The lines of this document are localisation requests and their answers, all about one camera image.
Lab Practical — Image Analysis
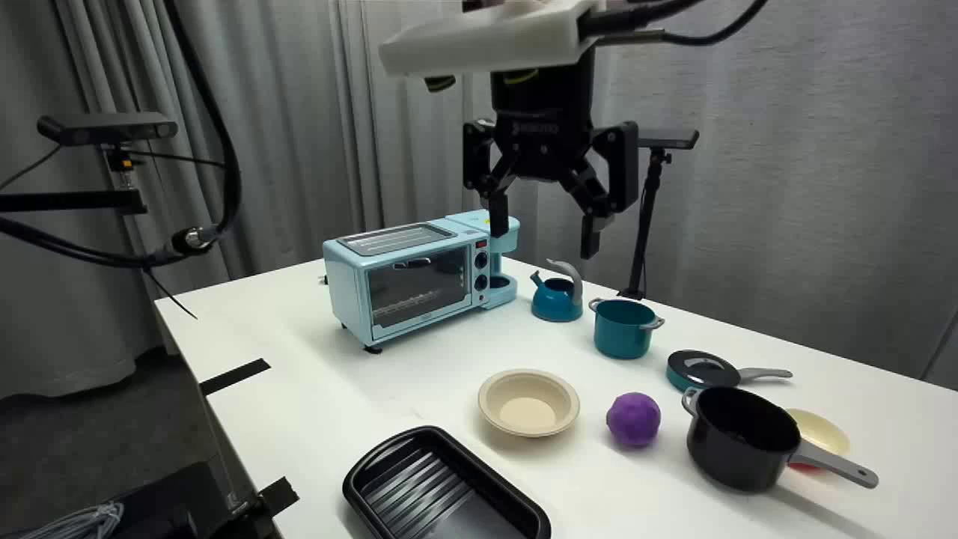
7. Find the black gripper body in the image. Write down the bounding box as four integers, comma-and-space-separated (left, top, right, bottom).
462, 47, 644, 217

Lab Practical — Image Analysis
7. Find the purple plushie ball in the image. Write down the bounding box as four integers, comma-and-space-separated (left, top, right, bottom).
604, 388, 664, 448

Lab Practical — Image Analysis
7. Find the white bowl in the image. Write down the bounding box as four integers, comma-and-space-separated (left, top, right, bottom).
475, 367, 585, 443

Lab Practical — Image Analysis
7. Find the teal toy kettle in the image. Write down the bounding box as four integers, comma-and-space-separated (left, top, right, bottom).
526, 258, 588, 322

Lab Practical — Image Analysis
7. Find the teal toy pot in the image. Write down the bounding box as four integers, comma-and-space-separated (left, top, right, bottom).
588, 295, 667, 361

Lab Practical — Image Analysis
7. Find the light blue toaster oven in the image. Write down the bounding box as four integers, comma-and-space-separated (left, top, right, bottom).
320, 205, 523, 352

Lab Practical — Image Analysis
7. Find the black baking tray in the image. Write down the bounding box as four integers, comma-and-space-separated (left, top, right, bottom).
341, 421, 553, 539

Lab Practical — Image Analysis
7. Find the small cream plate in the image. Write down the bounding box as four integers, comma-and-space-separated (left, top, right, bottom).
787, 404, 853, 472

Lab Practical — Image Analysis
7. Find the black tape strip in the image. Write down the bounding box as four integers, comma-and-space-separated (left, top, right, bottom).
197, 356, 273, 398
252, 476, 303, 517

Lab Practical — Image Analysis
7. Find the clear plastic bag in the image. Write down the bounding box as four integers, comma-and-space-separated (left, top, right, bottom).
38, 499, 130, 539

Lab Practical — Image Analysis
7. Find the white wrist mount plate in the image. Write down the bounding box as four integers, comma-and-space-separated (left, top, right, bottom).
376, 0, 601, 78

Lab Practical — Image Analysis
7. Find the teal pan with gray handle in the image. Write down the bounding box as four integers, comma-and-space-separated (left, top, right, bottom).
664, 347, 796, 395

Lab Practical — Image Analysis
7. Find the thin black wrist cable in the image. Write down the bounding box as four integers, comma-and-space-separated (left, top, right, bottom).
582, 0, 772, 51

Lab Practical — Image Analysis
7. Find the black saucepan with gray handle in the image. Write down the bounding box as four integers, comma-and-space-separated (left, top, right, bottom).
679, 383, 884, 493

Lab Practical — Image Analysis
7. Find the black camera on mount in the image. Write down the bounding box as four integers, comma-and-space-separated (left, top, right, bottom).
37, 109, 180, 150

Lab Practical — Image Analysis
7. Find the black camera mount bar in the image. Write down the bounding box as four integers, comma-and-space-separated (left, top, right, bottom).
0, 189, 150, 214

